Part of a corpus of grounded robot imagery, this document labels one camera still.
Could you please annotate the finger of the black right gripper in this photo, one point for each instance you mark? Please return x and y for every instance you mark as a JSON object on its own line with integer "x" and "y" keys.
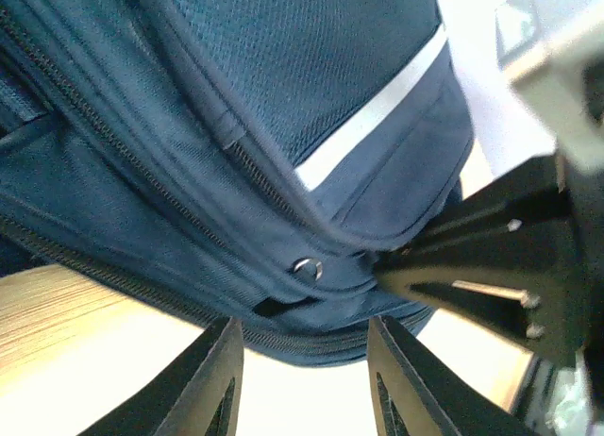
{"x": 509, "y": 204}
{"x": 541, "y": 312}

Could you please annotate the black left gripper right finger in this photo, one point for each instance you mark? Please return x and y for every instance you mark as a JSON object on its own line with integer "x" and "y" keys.
{"x": 414, "y": 393}

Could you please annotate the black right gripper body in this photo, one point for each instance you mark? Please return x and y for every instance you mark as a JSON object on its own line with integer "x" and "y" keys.
{"x": 586, "y": 197}

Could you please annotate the navy blue student backpack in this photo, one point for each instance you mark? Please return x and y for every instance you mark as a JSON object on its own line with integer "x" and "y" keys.
{"x": 240, "y": 158}

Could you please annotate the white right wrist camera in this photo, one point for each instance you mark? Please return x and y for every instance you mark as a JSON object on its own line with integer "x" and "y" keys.
{"x": 560, "y": 78}

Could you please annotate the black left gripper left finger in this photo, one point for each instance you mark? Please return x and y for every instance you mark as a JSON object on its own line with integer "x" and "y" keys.
{"x": 198, "y": 393}

